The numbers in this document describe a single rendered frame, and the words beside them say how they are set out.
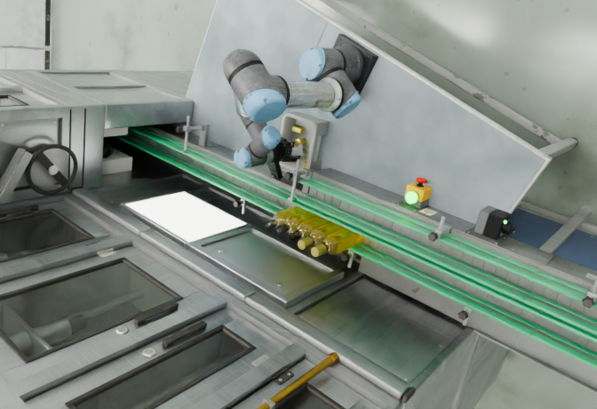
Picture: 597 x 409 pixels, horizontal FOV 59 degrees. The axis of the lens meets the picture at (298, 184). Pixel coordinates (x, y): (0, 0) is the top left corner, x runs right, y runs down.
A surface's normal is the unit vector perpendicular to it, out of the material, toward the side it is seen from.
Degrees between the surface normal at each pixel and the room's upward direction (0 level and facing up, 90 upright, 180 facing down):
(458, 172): 0
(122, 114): 90
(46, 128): 90
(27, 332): 90
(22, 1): 90
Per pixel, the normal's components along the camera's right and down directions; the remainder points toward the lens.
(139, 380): 0.17, -0.93
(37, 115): 0.77, 0.33
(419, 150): -0.62, 0.16
